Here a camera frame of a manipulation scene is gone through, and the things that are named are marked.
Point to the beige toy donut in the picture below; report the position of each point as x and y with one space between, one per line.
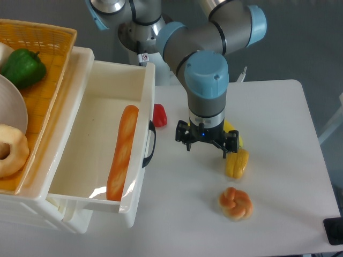
18 150

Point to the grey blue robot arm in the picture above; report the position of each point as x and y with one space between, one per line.
195 56

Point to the white toy radish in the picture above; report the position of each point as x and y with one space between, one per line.
5 52

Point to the red toy bell pepper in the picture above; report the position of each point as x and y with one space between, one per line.
159 115

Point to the yellow toy bell pepper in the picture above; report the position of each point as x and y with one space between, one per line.
236 163

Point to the white drawer cabinet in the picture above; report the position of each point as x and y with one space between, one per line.
32 205

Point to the white cable plug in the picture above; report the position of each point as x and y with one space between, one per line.
242 76

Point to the white drawer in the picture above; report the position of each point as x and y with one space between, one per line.
79 183

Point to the white frame at right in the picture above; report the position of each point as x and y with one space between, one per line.
332 124

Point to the yellow woven basket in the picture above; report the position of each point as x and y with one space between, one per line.
54 43

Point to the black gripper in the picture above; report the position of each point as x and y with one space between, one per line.
190 133

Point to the orange knotted bread roll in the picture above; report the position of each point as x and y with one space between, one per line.
235 204

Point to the white plate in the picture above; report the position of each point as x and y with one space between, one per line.
13 107

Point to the green toy bell pepper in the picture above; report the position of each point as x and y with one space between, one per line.
24 68

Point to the orange toy baguette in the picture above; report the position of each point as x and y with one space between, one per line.
122 153

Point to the black device at edge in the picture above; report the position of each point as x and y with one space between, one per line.
333 229

